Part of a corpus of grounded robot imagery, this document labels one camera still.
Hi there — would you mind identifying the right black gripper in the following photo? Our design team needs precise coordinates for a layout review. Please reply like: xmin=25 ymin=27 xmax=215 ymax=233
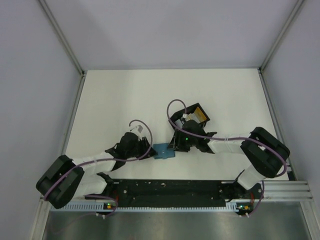
xmin=167 ymin=128 xmax=198 ymax=153

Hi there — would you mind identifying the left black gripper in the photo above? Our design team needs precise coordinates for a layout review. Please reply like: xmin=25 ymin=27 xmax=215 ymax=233
xmin=126 ymin=136 xmax=158 ymax=160

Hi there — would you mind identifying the blue leather card holder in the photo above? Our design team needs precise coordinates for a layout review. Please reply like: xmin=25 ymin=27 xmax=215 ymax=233
xmin=152 ymin=143 xmax=176 ymax=160

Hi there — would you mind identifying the gold credit card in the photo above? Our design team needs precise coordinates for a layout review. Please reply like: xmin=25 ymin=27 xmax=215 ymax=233
xmin=190 ymin=107 xmax=207 ymax=124

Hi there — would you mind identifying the black card tray box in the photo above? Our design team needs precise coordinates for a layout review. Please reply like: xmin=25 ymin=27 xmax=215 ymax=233
xmin=170 ymin=103 xmax=211 ymax=129

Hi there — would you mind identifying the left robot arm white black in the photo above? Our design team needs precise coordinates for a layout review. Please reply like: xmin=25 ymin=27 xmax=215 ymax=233
xmin=35 ymin=132 xmax=157 ymax=209

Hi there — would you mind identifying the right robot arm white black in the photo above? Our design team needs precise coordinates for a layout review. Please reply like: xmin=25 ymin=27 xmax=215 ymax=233
xmin=169 ymin=120 xmax=291 ymax=198

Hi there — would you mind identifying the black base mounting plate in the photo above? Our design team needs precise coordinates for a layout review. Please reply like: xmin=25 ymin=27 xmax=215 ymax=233
xmin=100 ymin=179 xmax=262 ymax=208

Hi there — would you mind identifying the white slotted cable duct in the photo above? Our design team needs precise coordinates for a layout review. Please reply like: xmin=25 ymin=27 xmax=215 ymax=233
xmin=50 ymin=201 xmax=239 ymax=213

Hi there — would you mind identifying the aluminium front rail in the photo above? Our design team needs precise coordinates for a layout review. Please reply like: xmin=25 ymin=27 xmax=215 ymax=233
xmin=263 ymin=180 xmax=313 ymax=202

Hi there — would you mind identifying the left aluminium frame post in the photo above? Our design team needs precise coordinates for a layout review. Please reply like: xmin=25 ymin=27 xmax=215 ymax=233
xmin=37 ymin=0 xmax=85 ymax=76

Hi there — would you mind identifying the aluminium frame post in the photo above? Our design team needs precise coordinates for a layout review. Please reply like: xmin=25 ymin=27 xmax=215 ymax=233
xmin=37 ymin=0 xmax=85 ymax=76
xmin=259 ymin=0 xmax=307 ymax=74

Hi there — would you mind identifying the right aluminium frame post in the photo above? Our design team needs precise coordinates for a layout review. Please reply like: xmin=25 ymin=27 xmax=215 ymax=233
xmin=259 ymin=0 xmax=307 ymax=74

